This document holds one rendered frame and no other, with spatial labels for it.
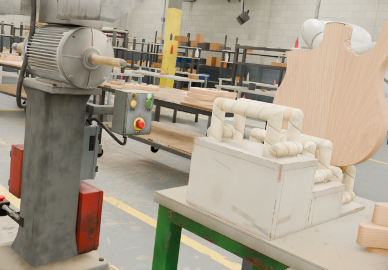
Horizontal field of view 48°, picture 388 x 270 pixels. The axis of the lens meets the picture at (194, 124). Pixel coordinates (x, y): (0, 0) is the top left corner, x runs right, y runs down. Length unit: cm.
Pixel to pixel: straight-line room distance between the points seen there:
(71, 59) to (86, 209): 74
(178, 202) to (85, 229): 111
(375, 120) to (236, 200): 44
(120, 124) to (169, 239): 89
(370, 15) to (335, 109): 1197
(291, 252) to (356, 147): 42
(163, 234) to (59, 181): 93
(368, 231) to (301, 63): 55
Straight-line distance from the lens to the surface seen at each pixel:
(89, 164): 214
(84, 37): 181
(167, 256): 123
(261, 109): 96
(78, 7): 163
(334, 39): 128
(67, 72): 179
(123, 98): 196
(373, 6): 1322
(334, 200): 117
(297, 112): 101
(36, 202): 206
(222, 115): 105
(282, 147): 96
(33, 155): 206
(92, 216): 218
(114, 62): 167
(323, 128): 129
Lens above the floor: 129
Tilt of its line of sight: 8 degrees down
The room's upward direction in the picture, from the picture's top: 7 degrees clockwise
